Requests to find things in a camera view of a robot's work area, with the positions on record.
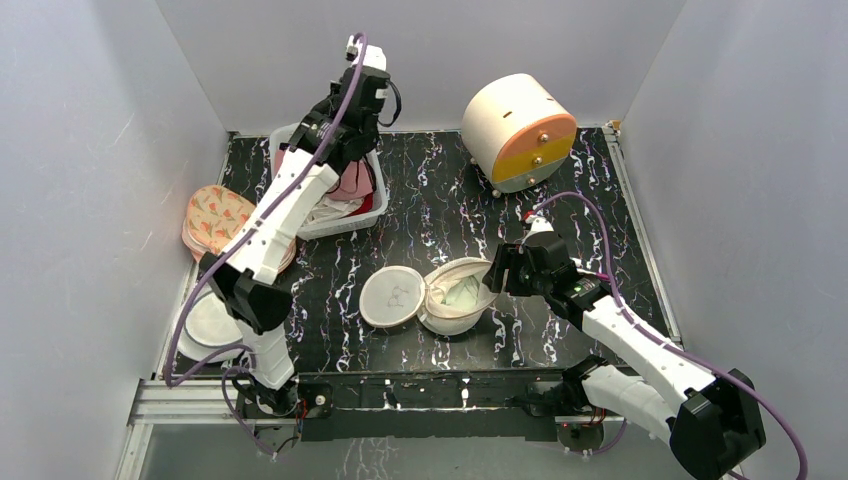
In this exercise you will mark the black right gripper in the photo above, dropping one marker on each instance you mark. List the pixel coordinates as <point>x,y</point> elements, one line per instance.
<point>506,271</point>

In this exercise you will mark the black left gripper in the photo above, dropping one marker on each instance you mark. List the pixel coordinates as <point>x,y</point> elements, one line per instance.
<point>336,88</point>

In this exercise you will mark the white mesh laundry bag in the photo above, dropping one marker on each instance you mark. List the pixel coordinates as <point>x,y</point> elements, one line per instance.
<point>396,294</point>

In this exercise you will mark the pale green bra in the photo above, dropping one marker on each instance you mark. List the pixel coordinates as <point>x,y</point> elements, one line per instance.
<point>467,294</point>

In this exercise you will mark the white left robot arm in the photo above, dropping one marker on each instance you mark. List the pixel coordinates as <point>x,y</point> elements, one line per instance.
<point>243,275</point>

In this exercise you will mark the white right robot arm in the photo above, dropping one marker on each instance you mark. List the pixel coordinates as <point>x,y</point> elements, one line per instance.
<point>711,423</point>

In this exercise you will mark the white plastic basket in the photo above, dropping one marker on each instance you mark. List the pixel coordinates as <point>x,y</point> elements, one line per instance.
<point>331,217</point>

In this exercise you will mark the cream orange cylindrical machine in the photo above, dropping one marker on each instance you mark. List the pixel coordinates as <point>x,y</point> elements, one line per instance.
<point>517,133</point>

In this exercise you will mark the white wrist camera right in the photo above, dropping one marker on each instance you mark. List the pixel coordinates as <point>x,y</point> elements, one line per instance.
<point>535,224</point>

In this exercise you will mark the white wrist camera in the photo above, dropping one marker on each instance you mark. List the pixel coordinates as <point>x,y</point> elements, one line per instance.
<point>369,56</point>
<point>535,224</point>

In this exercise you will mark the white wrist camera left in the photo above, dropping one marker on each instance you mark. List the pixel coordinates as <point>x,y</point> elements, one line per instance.
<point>369,56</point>

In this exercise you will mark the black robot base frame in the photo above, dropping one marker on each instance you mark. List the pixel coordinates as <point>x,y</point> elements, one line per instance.
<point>532,404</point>

